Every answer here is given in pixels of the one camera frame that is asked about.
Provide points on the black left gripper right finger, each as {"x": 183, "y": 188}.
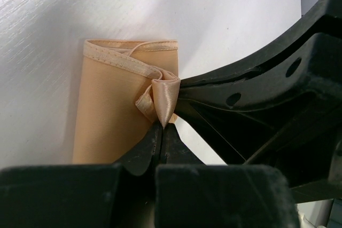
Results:
{"x": 197, "y": 195}

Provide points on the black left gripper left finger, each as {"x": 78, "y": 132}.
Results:
{"x": 119, "y": 194}

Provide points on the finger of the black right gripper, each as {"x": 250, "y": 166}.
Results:
{"x": 288, "y": 117}
{"x": 323, "y": 17}

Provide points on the beige cloth napkin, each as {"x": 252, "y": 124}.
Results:
{"x": 125, "y": 86}

